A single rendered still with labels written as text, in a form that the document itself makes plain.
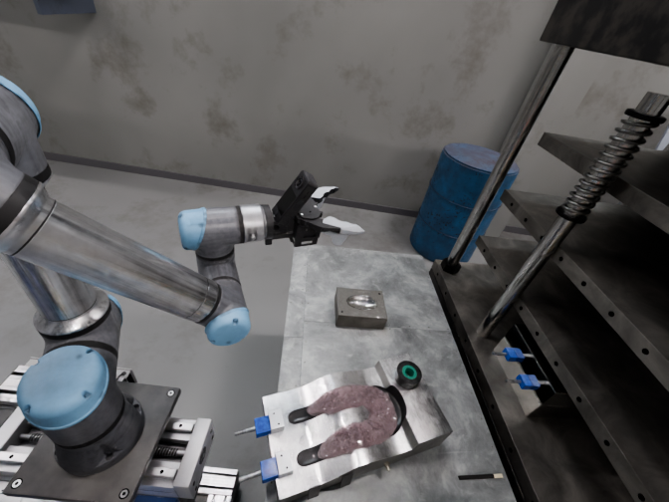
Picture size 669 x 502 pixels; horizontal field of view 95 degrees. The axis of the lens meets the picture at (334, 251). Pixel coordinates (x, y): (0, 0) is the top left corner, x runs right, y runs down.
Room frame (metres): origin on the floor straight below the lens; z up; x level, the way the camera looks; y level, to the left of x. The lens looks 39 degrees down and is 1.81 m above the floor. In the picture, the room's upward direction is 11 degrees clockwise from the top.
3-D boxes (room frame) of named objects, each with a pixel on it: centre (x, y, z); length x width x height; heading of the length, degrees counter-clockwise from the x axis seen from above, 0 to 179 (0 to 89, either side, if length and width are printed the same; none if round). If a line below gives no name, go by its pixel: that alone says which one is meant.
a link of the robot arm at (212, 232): (0.46, 0.24, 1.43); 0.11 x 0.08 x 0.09; 120
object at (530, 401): (0.74, -1.00, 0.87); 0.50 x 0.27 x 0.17; 99
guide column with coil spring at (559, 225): (0.92, -0.71, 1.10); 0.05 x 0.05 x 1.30
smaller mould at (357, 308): (0.88, -0.15, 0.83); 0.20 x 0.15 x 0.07; 99
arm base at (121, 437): (0.21, 0.40, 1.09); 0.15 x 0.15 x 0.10
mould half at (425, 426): (0.43, -0.15, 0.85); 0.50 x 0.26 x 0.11; 116
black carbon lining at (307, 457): (0.41, -0.14, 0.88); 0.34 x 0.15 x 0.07; 116
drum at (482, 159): (2.69, -1.07, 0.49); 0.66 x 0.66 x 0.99
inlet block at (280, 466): (0.25, 0.06, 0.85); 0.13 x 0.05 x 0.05; 116
